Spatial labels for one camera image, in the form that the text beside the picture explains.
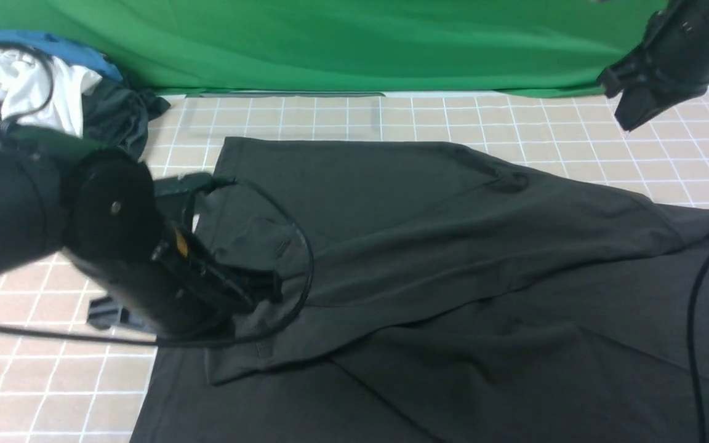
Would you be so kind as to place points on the white shirt in pile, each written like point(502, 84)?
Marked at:
point(25, 85)

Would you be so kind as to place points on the dark gray garment in pile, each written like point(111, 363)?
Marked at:
point(117, 115)

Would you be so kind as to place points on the gray long-sleeve top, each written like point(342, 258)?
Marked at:
point(456, 298)

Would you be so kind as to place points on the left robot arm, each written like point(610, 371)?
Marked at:
point(128, 232)

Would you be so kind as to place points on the green backdrop cloth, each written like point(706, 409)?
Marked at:
point(528, 48)

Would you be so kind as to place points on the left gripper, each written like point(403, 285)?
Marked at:
point(163, 281)

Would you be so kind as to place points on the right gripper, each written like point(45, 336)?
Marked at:
point(672, 67)

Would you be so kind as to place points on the blue garment in pile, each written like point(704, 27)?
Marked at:
point(69, 51)

